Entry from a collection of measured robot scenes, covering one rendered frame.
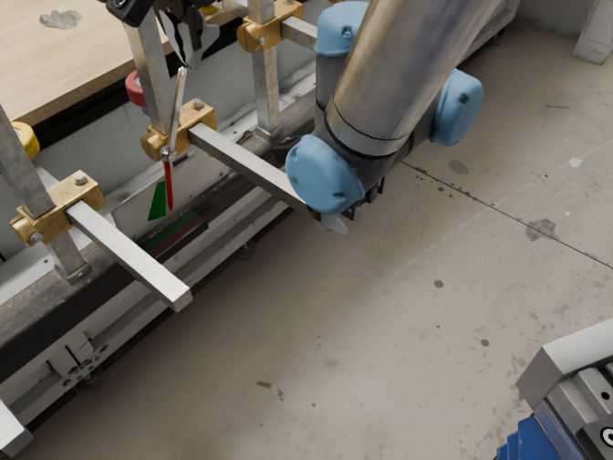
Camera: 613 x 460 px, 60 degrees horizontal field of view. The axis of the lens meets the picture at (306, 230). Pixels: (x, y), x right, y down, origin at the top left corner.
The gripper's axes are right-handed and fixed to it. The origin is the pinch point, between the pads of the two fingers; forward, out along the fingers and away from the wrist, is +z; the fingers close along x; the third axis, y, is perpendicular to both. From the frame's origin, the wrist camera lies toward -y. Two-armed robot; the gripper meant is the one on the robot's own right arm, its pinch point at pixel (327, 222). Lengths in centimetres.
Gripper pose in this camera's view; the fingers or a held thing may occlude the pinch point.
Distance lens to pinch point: 84.0
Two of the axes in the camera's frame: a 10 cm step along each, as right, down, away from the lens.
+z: 0.0, 6.5, 7.6
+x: 6.5, -5.8, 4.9
